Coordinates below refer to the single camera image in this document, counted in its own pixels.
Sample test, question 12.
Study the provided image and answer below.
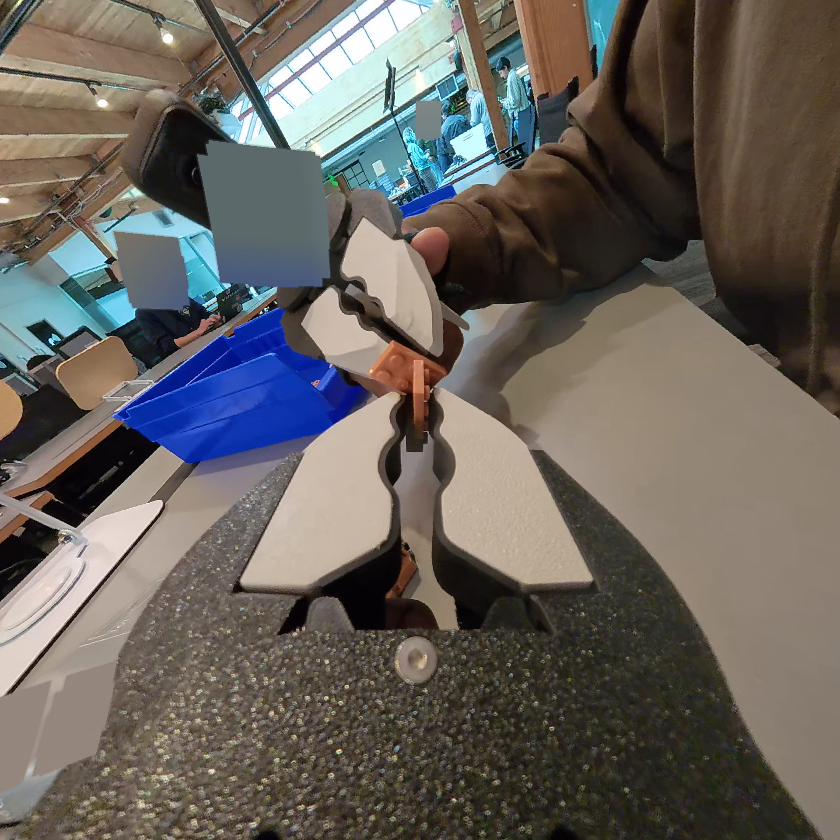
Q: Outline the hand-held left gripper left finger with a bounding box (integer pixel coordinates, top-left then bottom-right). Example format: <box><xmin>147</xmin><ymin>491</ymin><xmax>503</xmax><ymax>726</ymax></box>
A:
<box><xmin>238</xmin><ymin>391</ymin><xmax>403</xmax><ymax>624</ymax></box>

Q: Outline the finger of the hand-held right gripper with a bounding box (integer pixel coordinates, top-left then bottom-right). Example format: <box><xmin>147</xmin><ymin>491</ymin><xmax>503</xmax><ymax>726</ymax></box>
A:
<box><xmin>298</xmin><ymin>285</ymin><xmax>395</xmax><ymax>378</ymax></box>
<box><xmin>340</xmin><ymin>217</ymin><xmax>446</xmax><ymax>358</ymax></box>

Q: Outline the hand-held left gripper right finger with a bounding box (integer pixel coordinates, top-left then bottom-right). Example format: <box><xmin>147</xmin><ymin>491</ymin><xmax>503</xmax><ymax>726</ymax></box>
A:
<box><xmin>430</xmin><ymin>387</ymin><xmax>597</xmax><ymax>627</ymax></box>

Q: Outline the reddish brown toy plate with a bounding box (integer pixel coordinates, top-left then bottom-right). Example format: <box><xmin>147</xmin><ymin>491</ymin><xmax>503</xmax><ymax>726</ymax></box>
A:
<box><xmin>367</xmin><ymin>325</ymin><xmax>463</xmax><ymax>398</ymax></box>
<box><xmin>408</xmin><ymin>360</ymin><xmax>437</xmax><ymax>455</ymax></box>

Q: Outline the blue plastic bin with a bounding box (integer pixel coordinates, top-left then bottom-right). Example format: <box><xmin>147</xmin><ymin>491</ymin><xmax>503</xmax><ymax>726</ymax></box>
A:
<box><xmin>226</xmin><ymin>307</ymin><xmax>342</xmax><ymax>395</ymax></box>
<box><xmin>112</xmin><ymin>351</ymin><xmax>368</xmax><ymax>463</ymax></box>
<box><xmin>399</xmin><ymin>184</ymin><xmax>457</xmax><ymax>217</ymax></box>

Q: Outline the person's right forearm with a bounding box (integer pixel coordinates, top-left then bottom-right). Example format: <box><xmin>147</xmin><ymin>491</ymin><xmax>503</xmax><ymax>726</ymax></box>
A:
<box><xmin>403</xmin><ymin>141</ymin><xmax>706</xmax><ymax>312</ymax></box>

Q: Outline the grey desk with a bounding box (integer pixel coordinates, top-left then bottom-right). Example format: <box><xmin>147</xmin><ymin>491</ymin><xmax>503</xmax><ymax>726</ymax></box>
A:
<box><xmin>0</xmin><ymin>259</ymin><xmax>840</xmax><ymax>840</ymax></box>

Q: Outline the wood-edged office desk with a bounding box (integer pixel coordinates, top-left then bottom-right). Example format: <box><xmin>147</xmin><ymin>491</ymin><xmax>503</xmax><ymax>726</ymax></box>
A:
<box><xmin>0</xmin><ymin>289</ymin><xmax>283</xmax><ymax>500</ymax></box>

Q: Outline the person's right hand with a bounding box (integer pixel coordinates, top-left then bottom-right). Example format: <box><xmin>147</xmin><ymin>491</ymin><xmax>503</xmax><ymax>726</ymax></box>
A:
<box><xmin>402</xmin><ymin>226</ymin><xmax>454</xmax><ymax>277</ymax></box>

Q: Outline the orange toy plate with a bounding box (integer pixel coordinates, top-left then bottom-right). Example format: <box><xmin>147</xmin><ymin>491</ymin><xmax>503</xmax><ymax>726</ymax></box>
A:
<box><xmin>387</xmin><ymin>545</ymin><xmax>417</xmax><ymax>598</ymax></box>

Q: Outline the black metal pole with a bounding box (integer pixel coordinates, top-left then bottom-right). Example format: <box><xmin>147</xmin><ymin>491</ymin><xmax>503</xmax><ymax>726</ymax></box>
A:
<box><xmin>193</xmin><ymin>0</ymin><xmax>293</xmax><ymax>148</ymax></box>

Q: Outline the black panel on tripod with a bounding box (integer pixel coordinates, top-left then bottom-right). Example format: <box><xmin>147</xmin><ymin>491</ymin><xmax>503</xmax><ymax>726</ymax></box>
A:
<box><xmin>382</xmin><ymin>58</ymin><xmax>427</xmax><ymax>188</ymax></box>

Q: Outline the light wooden chair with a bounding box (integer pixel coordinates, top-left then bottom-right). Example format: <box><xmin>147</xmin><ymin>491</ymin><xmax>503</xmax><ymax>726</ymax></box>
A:
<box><xmin>56</xmin><ymin>336</ymin><xmax>140</xmax><ymax>411</ymax></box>
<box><xmin>0</xmin><ymin>381</ymin><xmax>24</xmax><ymax>441</ymax></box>

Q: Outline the black office chair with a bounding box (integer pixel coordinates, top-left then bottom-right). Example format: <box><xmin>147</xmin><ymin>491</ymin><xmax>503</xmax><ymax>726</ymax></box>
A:
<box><xmin>538</xmin><ymin>77</ymin><xmax>580</xmax><ymax>147</ymax></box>

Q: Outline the wooden column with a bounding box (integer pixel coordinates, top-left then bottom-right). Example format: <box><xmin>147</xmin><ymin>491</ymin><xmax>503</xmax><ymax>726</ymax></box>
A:
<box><xmin>458</xmin><ymin>0</ymin><xmax>511</xmax><ymax>152</ymax></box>

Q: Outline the brown zip hoodie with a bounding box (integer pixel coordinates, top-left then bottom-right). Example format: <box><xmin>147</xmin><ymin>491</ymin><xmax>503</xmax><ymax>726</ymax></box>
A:
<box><xmin>567</xmin><ymin>0</ymin><xmax>840</xmax><ymax>427</ymax></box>

